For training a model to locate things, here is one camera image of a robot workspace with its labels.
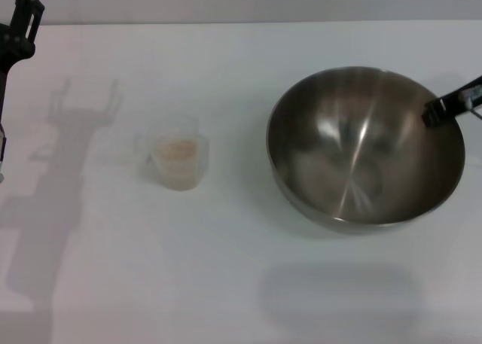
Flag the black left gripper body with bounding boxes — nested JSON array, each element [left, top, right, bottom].
[[0, 21, 36, 166]]

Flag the clear plastic measuring cup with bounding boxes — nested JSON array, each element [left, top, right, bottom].
[[133, 116, 210, 191]]

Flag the white rice grains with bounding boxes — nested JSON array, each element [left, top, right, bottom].
[[152, 139, 200, 163]]

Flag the stainless steel bowl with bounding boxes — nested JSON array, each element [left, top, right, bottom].
[[266, 65, 467, 235]]

